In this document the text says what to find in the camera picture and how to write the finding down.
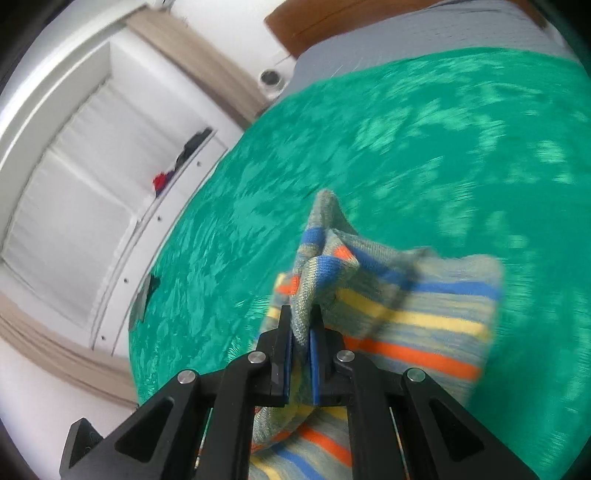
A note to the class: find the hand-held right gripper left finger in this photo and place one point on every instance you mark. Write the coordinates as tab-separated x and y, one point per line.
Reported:
287	364

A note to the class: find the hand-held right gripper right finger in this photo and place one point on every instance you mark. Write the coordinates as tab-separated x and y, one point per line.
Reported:
315	369

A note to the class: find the striped knit sweater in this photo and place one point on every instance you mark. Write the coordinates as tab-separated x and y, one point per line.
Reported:
415	300

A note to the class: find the dark clothes pile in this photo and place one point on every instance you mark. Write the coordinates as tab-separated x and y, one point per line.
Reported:
189	147

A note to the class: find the white low cabinet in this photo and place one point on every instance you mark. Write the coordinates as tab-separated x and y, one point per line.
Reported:
138	240

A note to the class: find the red cloth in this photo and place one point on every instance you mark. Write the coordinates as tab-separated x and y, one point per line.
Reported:
160	181

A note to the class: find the beige curtain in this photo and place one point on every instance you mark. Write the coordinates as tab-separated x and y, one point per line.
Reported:
207	69
60	350

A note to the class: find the green blanket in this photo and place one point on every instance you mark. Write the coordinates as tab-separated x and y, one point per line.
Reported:
415	161

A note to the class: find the white window blind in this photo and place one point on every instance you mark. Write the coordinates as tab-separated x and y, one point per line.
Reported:
78	198

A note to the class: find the white fan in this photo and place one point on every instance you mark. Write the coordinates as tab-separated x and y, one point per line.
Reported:
271	79

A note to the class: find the brown wooden headboard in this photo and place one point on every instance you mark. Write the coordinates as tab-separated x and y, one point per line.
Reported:
295	23

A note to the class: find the grey checked bed sheet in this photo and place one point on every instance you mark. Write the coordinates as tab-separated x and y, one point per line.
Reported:
415	32

